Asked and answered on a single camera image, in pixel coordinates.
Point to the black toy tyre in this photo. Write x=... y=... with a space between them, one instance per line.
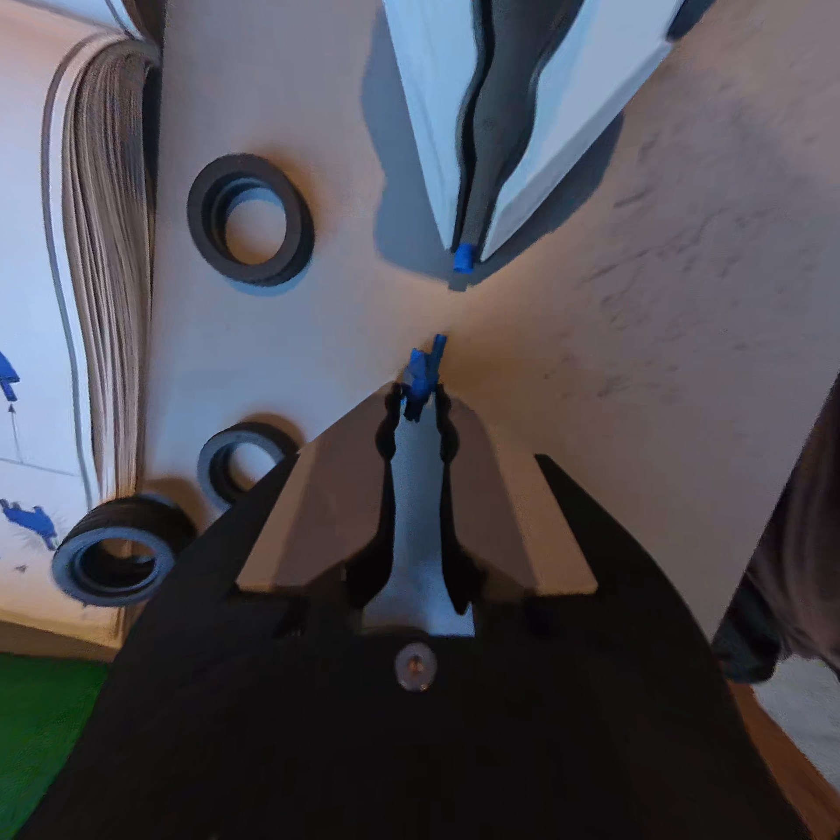
x=210 y=459
x=72 y=571
x=203 y=216

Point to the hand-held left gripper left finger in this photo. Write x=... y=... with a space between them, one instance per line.
x=315 y=518

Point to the open instruction booklet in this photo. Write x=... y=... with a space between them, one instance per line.
x=39 y=262

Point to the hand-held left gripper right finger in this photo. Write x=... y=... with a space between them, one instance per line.
x=512 y=518

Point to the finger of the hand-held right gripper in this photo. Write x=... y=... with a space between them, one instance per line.
x=433 y=98
x=590 y=79

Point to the grey desk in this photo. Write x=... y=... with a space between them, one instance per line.
x=590 y=262

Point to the green storage bin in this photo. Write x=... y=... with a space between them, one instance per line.
x=33 y=722

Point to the blue bush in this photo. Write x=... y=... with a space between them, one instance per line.
x=464 y=257

